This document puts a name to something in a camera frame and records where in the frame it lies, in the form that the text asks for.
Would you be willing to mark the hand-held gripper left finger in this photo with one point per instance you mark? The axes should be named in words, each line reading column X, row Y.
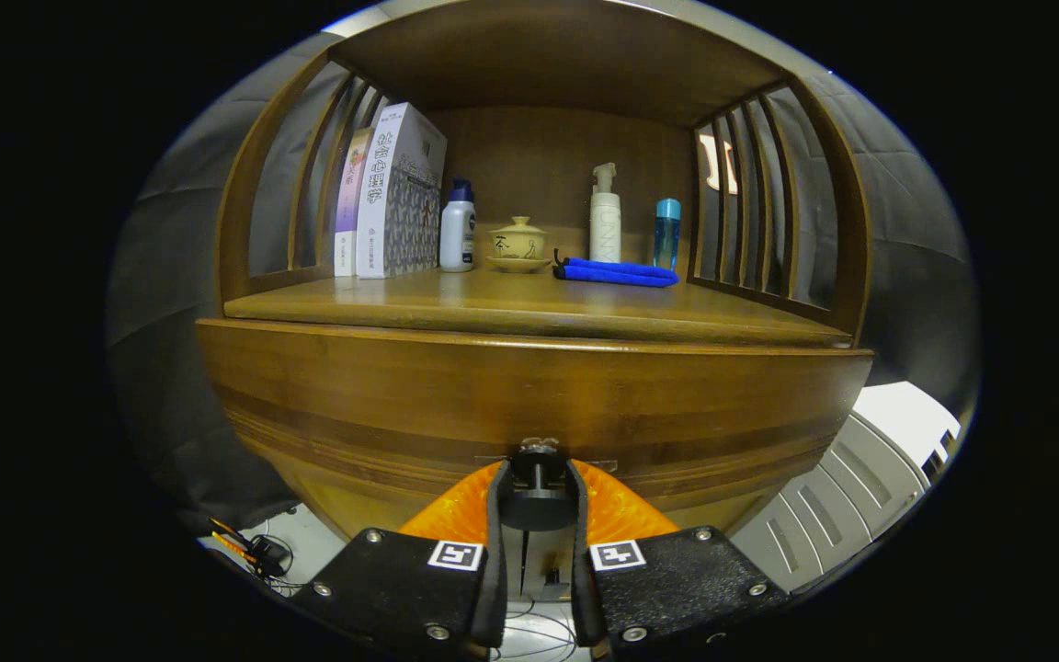
column 495, row 588

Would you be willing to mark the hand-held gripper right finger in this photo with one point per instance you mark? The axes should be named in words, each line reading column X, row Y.
column 582, row 588

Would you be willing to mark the black drawer knob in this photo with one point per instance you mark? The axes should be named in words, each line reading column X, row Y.
column 537, row 507

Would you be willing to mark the brown wooden drawer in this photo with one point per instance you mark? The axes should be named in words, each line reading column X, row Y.
column 401, row 395

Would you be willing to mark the brown wooden countertop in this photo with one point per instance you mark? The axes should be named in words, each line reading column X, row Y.
column 493, row 303

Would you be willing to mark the brown wooden cabinet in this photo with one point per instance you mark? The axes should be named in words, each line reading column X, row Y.
column 548, row 156

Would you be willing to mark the orange black floor tool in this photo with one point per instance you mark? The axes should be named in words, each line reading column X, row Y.
column 267, row 554

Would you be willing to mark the blue folded cloth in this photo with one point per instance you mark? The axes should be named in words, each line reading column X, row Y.
column 617, row 273

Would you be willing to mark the yellow lidded teacup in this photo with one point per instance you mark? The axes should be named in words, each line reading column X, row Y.
column 518, row 244

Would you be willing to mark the white bottle blue cap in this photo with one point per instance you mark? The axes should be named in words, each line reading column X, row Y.
column 457, row 234

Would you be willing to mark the white pump bottle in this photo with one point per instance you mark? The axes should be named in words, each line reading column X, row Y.
column 605, row 230

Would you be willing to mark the blue transparent bottle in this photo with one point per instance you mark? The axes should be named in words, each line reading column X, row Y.
column 666, row 239

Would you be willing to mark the white patterned book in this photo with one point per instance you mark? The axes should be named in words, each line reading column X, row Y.
column 401, row 202

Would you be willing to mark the purple white book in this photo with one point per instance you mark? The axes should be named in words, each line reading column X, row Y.
column 350, row 202

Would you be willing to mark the black backdrop cloth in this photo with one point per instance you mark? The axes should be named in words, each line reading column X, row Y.
column 171, row 322

